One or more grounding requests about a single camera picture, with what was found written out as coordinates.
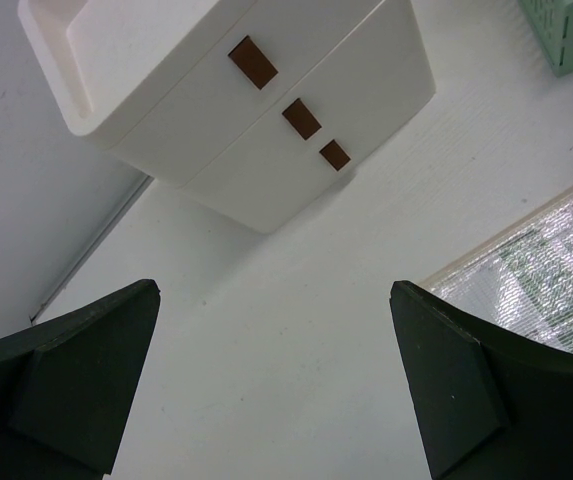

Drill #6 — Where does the white drawer cabinet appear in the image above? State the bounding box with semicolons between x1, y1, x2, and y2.
17;0;435;233

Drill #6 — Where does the clear zip document pouch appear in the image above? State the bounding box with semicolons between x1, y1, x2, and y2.
421;188;573;354

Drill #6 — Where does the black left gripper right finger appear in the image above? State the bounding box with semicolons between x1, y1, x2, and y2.
390;281;573;479

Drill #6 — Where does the green file rack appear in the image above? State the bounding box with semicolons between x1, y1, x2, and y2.
518;0;573;77

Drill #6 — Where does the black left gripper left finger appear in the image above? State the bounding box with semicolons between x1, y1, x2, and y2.
0;279;161;479

